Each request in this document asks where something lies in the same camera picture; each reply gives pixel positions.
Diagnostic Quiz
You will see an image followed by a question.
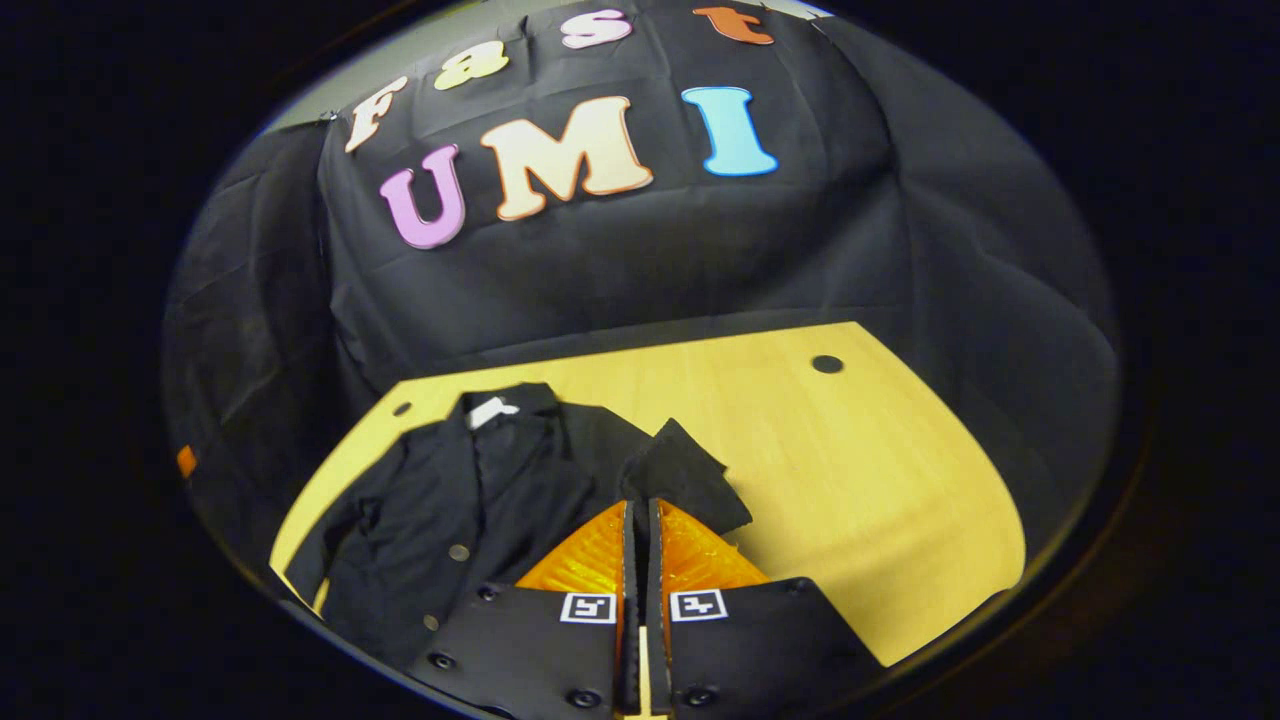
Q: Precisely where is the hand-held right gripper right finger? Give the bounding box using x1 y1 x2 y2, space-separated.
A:
645 497 886 720

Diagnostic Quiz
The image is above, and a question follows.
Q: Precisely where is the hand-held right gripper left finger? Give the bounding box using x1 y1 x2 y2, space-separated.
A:
408 500 641 720

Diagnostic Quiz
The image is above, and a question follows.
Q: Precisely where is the black button jacket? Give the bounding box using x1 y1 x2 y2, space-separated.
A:
285 382 753 673

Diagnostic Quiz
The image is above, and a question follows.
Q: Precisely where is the black backdrop cloth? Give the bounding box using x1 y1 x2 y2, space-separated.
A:
160 0 1121 561

